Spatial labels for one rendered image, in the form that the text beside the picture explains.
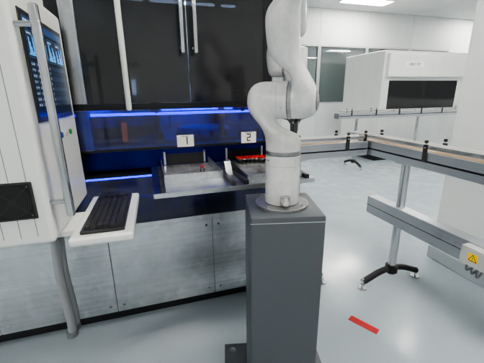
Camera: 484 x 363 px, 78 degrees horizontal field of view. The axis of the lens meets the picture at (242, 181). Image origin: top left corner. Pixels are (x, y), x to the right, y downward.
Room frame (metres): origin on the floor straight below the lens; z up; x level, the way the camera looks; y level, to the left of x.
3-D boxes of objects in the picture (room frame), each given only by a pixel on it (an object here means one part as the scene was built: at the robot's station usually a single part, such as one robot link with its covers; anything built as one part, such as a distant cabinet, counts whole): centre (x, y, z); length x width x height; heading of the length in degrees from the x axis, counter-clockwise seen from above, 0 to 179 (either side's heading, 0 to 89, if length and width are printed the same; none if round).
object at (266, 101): (1.03, -0.11, 1.16); 0.19 x 0.12 x 0.24; 72
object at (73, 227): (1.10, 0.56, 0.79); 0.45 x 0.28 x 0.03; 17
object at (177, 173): (1.43, 0.26, 0.90); 0.34 x 0.26 x 0.04; 17
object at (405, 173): (1.76, -1.00, 0.46); 0.09 x 0.09 x 0.77; 17
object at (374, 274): (1.76, -1.00, 0.07); 0.50 x 0.08 x 0.14; 107
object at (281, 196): (1.02, -0.14, 0.95); 0.19 x 0.19 x 0.18
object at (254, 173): (1.43, -0.10, 0.90); 0.34 x 0.26 x 0.04; 17
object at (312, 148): (1.94, -0.50, 0.92); 0.69 x 0.15 x 0.16; 107
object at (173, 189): (1.42, 0.08, 0.87); 0.70 x 0.48 x 0.02; 107
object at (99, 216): (1.10, 0.52, 0.82); 0.40 x 0.14 x 0.02; 16
